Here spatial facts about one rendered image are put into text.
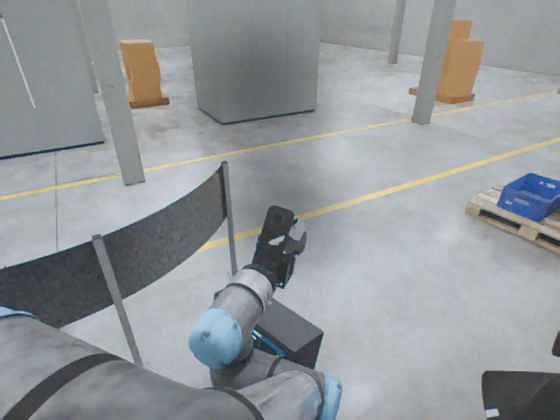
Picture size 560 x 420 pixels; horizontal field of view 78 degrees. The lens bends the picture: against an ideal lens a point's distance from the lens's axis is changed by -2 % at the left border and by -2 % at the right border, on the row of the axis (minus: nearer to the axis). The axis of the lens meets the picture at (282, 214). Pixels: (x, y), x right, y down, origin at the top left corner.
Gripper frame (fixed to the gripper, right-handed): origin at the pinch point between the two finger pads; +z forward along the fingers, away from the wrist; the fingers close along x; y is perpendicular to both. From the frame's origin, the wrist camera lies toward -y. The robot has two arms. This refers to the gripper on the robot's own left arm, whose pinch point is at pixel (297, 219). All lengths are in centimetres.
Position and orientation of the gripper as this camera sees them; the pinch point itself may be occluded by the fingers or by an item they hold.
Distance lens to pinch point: 76.0
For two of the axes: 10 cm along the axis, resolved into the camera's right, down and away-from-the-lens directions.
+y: -1.3, 8.2, 5.5
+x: 9.1, 3.1, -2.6
